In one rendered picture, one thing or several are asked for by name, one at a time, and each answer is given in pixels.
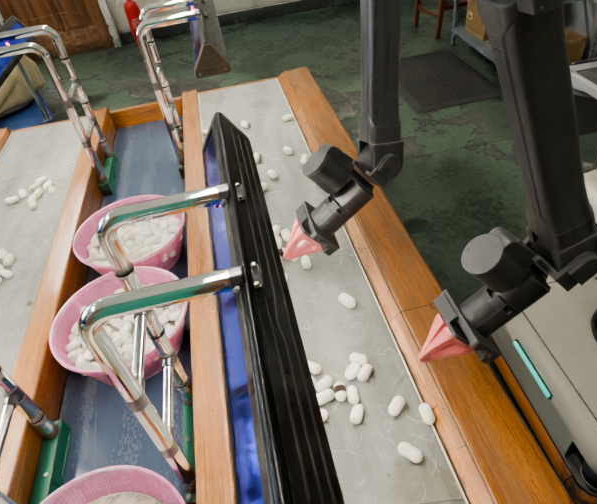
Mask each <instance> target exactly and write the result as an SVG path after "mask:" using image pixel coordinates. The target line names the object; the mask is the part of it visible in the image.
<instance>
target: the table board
mask: <svg viewBox="0 0 597 504"><path fill-rule="evenodd" d="M276 78H277V79H278V78H279V76H278V77H273V78H268V79H263V80H259V81H254V82H249V83H244V84H239V85H234V86H229V87H224V88H219V89H214V90H210V91H205V92H200V93H198V94H204V93H209V92H212V91H213V92H214V91H218V90H223V89H228V88H233V87H238V86H243V85H248V84H253V83H258V82H262V81H267V80H272V79H276ZM173 101H174V104H175V107H176V110H177V114H178V116H181V115H183V110H182V96H180V97H175V98H173ZM109 112H110V114H111V117H112V119H113V122H114V124H115V126H116V129H118V128H123V127H128V126H133V125H138V124H142V123H147V122H152V121H157V120H162V119H164V118H163V115H162V112H161V109H160V106H159V103H158V101H156V102H151V103H146V104H141V105H136V106H131V107H126V108H121V109H116V110H112V111H109ZM67 121H71V120H70V119H67V120H63V121H58V122H53V123H48V124H43V125H38V126H33V127H28V128H23V129H18V130H14V131H11V133H12V132H18V131H23V130H28V129H32V128H37V127H42V126H47V125H52V124H57V123H62V122H67Z"/></svg>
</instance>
